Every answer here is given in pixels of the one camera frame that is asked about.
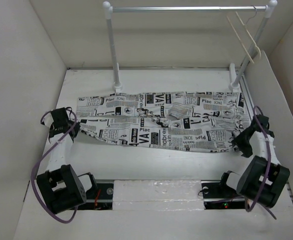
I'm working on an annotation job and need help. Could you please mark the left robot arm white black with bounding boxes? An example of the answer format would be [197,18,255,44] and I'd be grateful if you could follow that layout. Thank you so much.
[35,107,99,215]

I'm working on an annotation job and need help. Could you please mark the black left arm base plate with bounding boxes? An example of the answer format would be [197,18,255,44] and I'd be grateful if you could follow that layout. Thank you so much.
[78,179,114,211]

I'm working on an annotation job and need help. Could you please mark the newspaper print trousers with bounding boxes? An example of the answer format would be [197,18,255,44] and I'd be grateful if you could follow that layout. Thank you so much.
[76,91,250,153]

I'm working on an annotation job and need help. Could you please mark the white clothes rack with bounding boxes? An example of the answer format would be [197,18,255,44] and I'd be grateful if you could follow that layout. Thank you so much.
[102,0,278,93]

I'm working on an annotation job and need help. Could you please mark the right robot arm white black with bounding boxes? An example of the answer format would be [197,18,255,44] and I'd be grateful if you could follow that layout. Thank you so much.
[217,114,290,209]

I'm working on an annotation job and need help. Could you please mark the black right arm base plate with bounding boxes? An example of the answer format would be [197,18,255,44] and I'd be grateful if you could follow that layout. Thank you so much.
[198,180,248,210]

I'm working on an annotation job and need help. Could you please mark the beige wire clothes hanger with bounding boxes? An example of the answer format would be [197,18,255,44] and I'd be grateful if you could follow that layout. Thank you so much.
[226,6,262,64]

